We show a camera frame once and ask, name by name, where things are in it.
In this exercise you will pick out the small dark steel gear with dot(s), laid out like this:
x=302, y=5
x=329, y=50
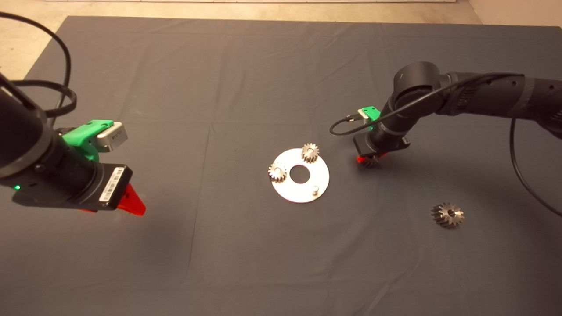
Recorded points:
x=372, y=163

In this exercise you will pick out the small light steel gear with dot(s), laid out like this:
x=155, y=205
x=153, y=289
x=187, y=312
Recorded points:
x=310, y=152
x=277, y=172

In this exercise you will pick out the green right camera mount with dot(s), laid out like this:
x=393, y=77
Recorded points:
x=373, y=113

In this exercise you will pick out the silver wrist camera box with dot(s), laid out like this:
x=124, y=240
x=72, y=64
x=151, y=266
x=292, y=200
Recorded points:
x=113, y=137
x=363, y=115

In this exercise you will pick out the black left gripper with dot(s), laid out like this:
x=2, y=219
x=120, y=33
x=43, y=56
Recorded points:
x=66, y=184

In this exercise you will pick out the large steel bevel gear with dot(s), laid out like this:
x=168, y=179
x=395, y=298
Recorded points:
x=448, y=216

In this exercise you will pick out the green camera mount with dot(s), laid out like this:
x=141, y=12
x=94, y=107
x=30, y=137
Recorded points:
x=79, y=136
x=373, y=113

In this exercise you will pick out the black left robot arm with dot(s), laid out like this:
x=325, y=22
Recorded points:
x=19, y=127

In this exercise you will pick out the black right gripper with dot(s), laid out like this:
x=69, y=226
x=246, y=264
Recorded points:
x=380, y=145

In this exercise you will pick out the green left camera mount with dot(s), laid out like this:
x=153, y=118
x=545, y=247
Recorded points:
x=79, y=136

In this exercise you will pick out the dark grey table cloth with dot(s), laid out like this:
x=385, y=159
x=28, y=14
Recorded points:
x=219, y=254

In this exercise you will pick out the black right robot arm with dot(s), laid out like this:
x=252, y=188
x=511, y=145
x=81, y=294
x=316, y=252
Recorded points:
x=417, y=83

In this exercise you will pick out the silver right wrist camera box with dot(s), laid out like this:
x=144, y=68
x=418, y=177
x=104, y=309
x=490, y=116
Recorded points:
x=363, y=115

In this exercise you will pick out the round metal plate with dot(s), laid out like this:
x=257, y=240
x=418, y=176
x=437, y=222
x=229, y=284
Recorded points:
x=303, y=193

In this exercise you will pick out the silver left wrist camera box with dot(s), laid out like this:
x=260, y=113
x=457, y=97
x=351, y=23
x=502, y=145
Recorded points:
x=113, y=137

